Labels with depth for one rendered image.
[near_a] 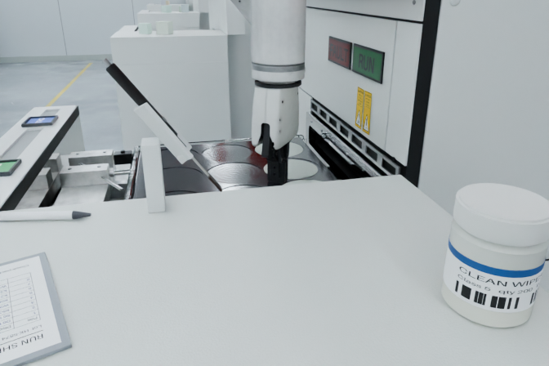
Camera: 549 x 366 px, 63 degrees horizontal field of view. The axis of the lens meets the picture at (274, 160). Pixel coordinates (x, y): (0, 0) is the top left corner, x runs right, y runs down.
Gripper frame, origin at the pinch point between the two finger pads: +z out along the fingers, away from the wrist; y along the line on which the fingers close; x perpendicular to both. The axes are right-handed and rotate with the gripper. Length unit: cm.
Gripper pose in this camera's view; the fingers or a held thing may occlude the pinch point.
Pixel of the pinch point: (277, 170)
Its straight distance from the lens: 77.6
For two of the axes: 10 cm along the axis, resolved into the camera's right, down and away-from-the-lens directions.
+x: 9.2, 1.4, -3.7
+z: 0.0, 9.3, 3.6
